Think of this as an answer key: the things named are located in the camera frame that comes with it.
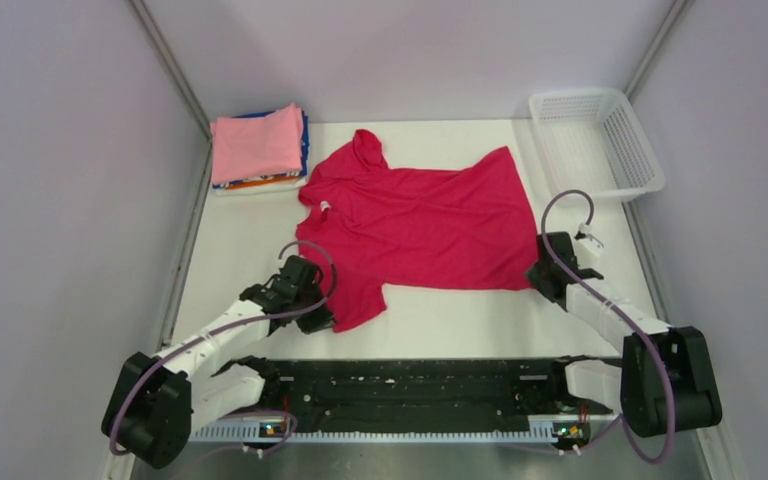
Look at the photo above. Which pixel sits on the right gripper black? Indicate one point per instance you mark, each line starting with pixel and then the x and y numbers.
pixel 534 276

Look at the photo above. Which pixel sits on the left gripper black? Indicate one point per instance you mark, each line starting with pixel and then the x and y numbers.
pixel 318 321

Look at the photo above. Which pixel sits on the crimson red t shirt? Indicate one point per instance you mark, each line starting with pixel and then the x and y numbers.
pixel 370 225

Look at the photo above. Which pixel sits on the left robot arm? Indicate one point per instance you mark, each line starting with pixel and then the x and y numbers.
pixel 160 399

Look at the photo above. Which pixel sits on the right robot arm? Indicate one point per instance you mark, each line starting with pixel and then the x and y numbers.
pixel 665 379

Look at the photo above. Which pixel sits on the white folded t shirt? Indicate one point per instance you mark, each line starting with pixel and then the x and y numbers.
pixel 273 188

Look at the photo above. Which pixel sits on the white plastic basket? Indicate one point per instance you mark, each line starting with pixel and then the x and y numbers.
pixel 591 139

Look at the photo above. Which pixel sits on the blue folded t shirt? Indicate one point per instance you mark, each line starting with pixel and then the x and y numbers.
pixel 304 142

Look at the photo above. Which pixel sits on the orange folded t shirt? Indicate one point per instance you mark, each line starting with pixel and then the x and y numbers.
pixel 242 184

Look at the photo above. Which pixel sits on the pink folded t shirt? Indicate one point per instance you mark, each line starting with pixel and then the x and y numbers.
pixel 258 142

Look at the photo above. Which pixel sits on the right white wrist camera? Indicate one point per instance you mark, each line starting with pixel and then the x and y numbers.
pixel 588 243

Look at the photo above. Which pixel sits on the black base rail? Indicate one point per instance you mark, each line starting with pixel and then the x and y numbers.
pixel 461 396

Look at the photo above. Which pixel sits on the white cable duct strip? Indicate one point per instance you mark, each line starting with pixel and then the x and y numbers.
pixel 252 432

